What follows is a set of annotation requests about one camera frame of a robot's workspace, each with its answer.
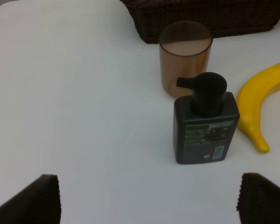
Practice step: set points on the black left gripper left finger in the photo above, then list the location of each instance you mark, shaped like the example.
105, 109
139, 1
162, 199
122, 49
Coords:
38, 203

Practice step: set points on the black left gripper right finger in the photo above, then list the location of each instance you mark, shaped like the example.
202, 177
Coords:
258, 200

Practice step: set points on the dark green pump bottle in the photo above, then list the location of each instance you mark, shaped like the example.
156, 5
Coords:
205, 121

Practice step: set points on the yellow banana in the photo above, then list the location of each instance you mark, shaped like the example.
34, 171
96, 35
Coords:
249, 101

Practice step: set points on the brown translucent plastic cup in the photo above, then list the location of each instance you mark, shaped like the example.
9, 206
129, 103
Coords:
184, 49

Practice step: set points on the dark brown wicker basket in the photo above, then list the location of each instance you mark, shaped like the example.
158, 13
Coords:
222, 17

